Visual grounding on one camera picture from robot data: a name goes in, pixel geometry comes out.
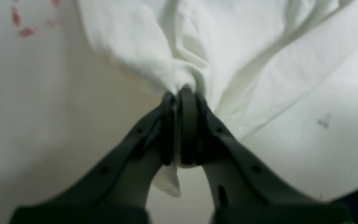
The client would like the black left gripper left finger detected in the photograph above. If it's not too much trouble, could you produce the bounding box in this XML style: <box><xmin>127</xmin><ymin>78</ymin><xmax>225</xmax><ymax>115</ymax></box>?
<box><xmin>10</xmin><ymin>93</ymin><xmax>175</xmax><ymax>224</ymax></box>

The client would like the white T-shirt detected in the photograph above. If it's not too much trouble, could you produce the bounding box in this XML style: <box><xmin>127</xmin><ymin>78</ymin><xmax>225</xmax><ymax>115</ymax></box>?
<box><xmin>77</xmin><ymin>0</ymin><xmax>358</xmax><ymax>199</ymax></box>

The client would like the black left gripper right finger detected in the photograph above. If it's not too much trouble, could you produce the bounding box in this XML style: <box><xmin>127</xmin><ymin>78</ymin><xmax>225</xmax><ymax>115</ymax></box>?
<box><xmin>179</xmin><ymin>88</ymin><xmax>352</xmax><ymax>224</ymax></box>

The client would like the red tape rectangle marking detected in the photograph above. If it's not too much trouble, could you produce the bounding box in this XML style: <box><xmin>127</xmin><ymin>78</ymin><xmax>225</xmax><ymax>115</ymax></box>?
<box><xmin>11</xmin><ymin>0</ymin><xmax>62</xmax><ymax>38</ymax></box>

